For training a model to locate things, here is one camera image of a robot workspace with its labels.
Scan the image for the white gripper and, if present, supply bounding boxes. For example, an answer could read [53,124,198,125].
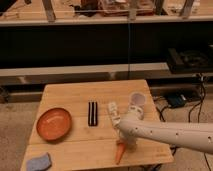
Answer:
[118,132,137,149]

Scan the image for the orange pepper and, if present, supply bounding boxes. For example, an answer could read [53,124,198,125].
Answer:
[115,141,126,164]

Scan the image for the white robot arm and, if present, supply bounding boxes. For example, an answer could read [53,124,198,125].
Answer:
[117,106,213,154]

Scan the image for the orange ceramic bowl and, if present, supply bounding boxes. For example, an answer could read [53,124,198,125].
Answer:
[36,108,72,141]

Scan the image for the white tube bottle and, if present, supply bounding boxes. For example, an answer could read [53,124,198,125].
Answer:
[108,102,121,128]

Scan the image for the wooden table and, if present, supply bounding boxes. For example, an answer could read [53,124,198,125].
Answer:
[19,79,175,171]

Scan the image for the translucent plastic cup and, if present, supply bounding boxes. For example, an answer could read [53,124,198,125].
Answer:
[130,92,146,107]

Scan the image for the black striped rectangular block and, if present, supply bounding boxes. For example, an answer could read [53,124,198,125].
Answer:
[88,101,98,126]

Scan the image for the black power adapter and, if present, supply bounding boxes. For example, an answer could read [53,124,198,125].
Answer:
[165,94,186,108]

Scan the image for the blue sponge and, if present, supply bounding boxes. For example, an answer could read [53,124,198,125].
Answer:
[26,153,52,171]

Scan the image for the black equipment box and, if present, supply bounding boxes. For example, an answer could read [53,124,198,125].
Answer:
[167,47,213,74]

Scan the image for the black cables on floor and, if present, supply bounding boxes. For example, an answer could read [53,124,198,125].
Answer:
[154,74,213,171]

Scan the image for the grey metal shelf rail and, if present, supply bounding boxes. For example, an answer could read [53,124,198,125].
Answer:
[0,63,171,85]

